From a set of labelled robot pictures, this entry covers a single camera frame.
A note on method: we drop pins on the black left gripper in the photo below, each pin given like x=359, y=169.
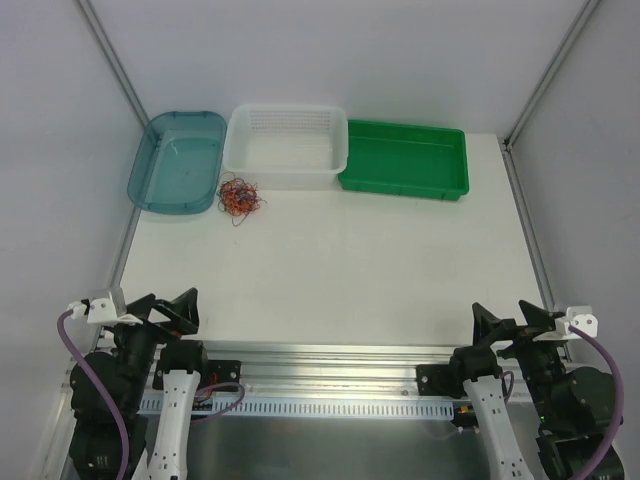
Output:
x=151, y=319

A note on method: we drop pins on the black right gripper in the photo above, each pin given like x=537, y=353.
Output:
x=516, y=329

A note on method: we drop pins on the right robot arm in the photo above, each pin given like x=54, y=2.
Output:
x=580, y=410

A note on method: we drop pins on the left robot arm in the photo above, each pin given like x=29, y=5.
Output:
x=133, y=404

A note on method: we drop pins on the translucent blue plastic bin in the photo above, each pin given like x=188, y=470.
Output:
x=177, y=164

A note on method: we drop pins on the green plastic tray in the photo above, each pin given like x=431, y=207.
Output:
x=406, y=160

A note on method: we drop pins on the white perforated plastic basket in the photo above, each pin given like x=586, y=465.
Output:
x=287, y=146

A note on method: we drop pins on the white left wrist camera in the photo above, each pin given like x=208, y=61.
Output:
x=105, y=308

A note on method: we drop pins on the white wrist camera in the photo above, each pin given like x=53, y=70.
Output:
x=105, y=308
x=561, y=324

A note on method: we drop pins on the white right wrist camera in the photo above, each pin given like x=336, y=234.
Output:
x=561, y=324

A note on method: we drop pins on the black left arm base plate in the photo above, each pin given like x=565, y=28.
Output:
x=225, y=373

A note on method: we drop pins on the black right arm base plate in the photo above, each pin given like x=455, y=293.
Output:
x=434, y=380

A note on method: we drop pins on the slotted white cable duct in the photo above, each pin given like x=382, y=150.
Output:
x=403, y=409

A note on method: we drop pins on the aluminium mounting rail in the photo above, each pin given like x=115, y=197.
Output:
x=329, y=371

